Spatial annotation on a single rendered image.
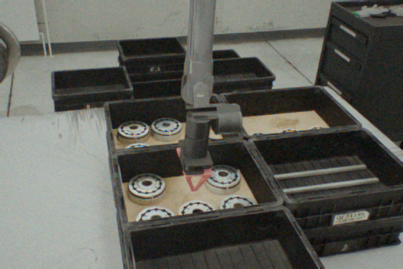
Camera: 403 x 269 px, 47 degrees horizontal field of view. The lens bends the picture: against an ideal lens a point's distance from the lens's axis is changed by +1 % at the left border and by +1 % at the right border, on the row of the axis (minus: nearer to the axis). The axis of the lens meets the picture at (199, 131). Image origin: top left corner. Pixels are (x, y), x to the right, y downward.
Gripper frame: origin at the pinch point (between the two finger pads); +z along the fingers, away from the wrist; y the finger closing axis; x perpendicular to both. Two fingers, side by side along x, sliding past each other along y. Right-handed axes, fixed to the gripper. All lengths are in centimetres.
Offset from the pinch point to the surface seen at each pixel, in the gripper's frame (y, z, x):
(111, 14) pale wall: 318, 84, 0
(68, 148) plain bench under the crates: 56, 31, 32
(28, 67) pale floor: 284, 118, 72
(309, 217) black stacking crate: -9.4, 7.3, -29.6
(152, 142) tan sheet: 36.9, 15.5, 4.5
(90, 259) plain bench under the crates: 1.1, 27.0, 25.7
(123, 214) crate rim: -6.6, 3.1, 17.5
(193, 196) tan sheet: 7.6, 13.3, -3.1
